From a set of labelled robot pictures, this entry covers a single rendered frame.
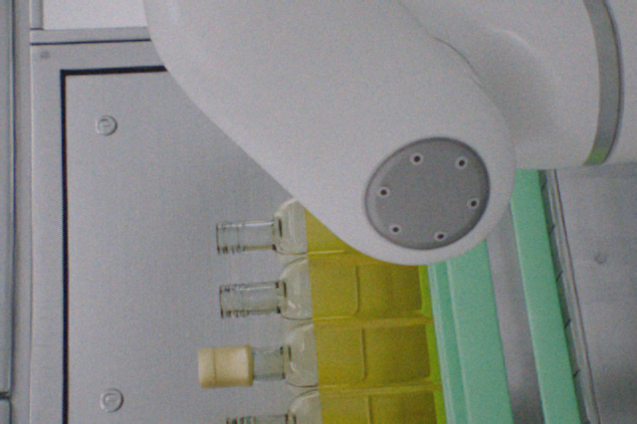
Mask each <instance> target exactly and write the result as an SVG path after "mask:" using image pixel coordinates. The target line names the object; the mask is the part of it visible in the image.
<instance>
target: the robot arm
mask: <svg viewBox="0 0 637 424"><path fill-rule="evenodd" d="M142 6H143V10H144V13H145V19H146V23H147V27H148V31H149V35H150V38H151V41H152V43H154V47H155V49H156V51H157V53H158V55H159V57H160V59H161V62H162V63H163V65H164V67H166V68H167V70H168V71H169V73H170V74H171V77H172V78H173V79H174V81H175V82H176V83H177V85H178V86H180V87H181V88H182V90H183V91H184V92H185V93H186V94H187V95H188V97H189V98H190V99H191V100H192V101H193V102H194V103H196V104H197V105H198V107H199V108H200V109H201V110H202V111H203V112H204V114H206V115H207V116H208V117H209V118H210V119H212V120H213V121H214V122H215V124H216V125H217V126H218V127H219V128H220V129H221V130H222V131H223V132H225V133H226V134H227V135H229V136H230V137H231V138H232V139H233V140H234V142H235V143H236V144H237V145H239V146H240V147H241V148H242V149H243V150H244V151H245V152H246V153H248V154H249V155H250V156H251V157H252V158H254V159H255V161H256V162H257V163H258V164H259V165H260V166H261V167H262V168H263V169H264V170H265V171H266V172H269V173H270V174H271V175H272V176H273V177H274V178H275V179H276V180H277V182H278V183H279V184H280V185H281V186H283V187H284V188H285V189H286V190H288V191H289V192H290V193H291V194H292V195H293V196H294V197H295V198H296V199H298V200H299V202H300V203H301V204H302V205H303V206H304V207H305V208H306V209H307V210H309V211H310V212H311V213H313V214H314V215H315V216H316V217H317V218H318V219H319V220H320V221H321V222H322V223H323V224H324V225H325V226H326V227H327V228H328V230H330V231H332V232H333V233H334V234H335V235H337V236H338V237H339V238H340V239H341V240H343V241H344V242H346V243H347V245H349V246H351V247H353V248H354V249H356V250H358V251H360V252H362V253H363V254H366V255H368V256H371V257H374V258H376V259H379V260H383V261H386V262H392V264H397V265H405V266H423V265H433V264H438V263H442V261H446V260H450V259H453V258H456V257H458V256H460V255H462V254H464V253H467V252H469V251H471V250H472V249H474V248H475V247H477V246H478V245H479V244H480V243H483V242H484V240H485V239H486V238H487V237H488V236H489V235H490V234H491V233H492V232H493V230H494V229H495V228H496V227H497V225H499V224H500V222H501V220H502V218H503V216H504V214H505V212H506V210H507V208H508V206H509V202H510V199H511V196H512V192H514V188H515V181H516V172H517V169H519V170H555V169H556V170H557V169H558V168H572V167H584V166H602V165H613V164H625V163H636V162H637V0H142Z"/></svg>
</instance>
